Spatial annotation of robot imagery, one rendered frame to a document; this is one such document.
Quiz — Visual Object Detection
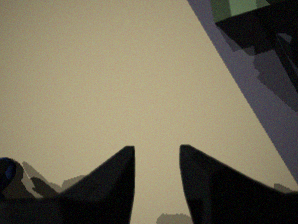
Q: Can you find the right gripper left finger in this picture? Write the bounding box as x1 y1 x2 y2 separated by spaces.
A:
0 146 135 224

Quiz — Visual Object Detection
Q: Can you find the cream work mat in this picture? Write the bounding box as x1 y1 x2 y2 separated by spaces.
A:
0 0 298 224

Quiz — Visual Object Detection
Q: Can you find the blue rope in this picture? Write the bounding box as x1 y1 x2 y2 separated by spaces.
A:
0 157 16 199

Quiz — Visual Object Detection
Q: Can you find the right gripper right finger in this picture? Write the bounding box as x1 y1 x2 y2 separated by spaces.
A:
179 144 298 224

